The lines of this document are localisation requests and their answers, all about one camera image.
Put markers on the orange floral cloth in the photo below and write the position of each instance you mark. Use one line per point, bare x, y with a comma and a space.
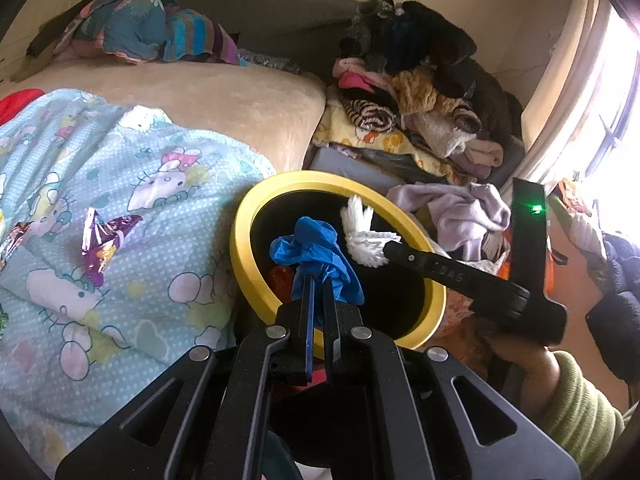
465, 310

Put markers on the light blue cat print blanket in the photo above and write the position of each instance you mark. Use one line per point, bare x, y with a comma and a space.
150, 340

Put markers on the blue floral quilt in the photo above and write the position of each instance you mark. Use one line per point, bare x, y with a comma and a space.
125, 25

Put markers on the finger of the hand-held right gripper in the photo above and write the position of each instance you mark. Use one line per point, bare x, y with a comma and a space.
450, 270

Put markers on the person's right forearm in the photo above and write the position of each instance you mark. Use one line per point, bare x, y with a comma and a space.
575, 410

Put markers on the white yarn bundle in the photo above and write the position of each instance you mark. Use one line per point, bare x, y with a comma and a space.
362, 240

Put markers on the clear plastic bag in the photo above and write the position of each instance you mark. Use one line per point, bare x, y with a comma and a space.
270, 60

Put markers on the white curtain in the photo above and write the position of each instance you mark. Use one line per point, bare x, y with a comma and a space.
560, 110

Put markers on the black bin with yellow rim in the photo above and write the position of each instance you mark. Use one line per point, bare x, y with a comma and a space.
390, 300

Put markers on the pile of clothes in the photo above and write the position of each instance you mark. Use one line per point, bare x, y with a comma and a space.
430, 85

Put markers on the blue rubber glove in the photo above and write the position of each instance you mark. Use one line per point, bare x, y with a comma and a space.
320, 250

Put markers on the grey headboard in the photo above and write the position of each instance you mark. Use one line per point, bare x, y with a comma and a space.
270, 15

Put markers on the window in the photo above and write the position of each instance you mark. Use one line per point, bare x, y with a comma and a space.
620, 110

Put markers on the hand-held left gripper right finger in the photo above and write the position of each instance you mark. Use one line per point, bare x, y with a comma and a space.
331, 320

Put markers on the dark blue jacket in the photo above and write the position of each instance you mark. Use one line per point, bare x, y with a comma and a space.
615, 310

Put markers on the striped towel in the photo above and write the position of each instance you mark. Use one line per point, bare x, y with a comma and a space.
200, 37

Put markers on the red pink blanket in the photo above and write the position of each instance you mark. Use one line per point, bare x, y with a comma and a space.
20, 102

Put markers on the dark brown garment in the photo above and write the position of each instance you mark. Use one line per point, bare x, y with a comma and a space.
50, 35

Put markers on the beige bed mattress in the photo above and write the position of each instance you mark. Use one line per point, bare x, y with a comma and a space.
225, 100

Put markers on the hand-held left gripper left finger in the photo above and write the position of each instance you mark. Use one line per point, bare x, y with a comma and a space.
310, 330

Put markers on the lilac cloth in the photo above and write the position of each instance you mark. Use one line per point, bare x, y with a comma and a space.
460, 210

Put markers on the grey folded sheet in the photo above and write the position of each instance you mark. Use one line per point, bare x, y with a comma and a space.
350, 167

